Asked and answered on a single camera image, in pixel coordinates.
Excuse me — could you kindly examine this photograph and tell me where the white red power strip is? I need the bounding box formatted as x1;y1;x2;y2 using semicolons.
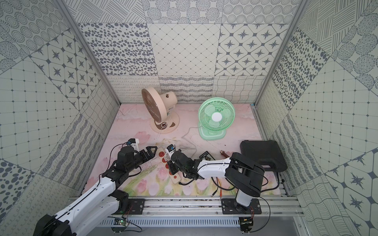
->
156;147;181;184

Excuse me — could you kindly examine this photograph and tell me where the white green fan cable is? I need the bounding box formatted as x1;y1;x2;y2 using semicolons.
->
177;126;207;160

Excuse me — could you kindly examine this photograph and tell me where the white pink fan cable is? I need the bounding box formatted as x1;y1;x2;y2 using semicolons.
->
153;123;178;148

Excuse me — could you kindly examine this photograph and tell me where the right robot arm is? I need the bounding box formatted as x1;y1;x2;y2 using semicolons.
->
167;150;265;207

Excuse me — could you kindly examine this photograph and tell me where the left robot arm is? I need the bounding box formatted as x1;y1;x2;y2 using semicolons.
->
33;144;158;236

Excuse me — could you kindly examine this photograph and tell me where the pink desk fan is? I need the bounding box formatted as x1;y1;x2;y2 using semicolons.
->
141;87;180;134

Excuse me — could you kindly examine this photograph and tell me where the green desk fan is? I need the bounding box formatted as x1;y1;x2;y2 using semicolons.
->
198;97;236;141

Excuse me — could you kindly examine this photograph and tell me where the black multi-port adapter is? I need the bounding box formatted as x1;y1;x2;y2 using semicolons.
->
199;151;215;161

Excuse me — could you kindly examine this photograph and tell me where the brown metal connector tool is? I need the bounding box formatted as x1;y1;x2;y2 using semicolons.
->
220;150;230;158

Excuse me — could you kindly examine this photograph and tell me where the left controller board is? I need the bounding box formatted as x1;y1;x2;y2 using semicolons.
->
111;217;130;233

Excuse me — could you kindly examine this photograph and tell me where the controller board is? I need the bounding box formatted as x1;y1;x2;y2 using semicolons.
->
111;217;130;233
239;217;254;233

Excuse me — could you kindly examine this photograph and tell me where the black plastic tool case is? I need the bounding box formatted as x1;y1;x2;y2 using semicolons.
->
240;140;287;173

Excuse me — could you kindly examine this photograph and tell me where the right controller board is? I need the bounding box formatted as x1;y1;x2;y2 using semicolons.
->
239;217;254;233

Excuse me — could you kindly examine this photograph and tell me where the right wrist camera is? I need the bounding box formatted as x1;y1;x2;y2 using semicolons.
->
165;144;176;159

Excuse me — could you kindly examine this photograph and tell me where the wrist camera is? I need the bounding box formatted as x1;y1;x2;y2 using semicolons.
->
165;144;176;159
126;138;139;151

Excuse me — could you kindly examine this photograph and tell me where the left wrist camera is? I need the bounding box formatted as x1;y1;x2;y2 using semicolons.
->
126;138;139;151

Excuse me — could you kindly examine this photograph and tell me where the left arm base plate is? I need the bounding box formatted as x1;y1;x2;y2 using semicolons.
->
116;198;146;215

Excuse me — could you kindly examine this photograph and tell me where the aluminium mounting rail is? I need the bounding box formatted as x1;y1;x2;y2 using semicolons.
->
127;196;304;217

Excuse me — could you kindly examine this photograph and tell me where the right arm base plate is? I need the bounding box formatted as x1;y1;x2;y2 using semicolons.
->
221;198;262;215

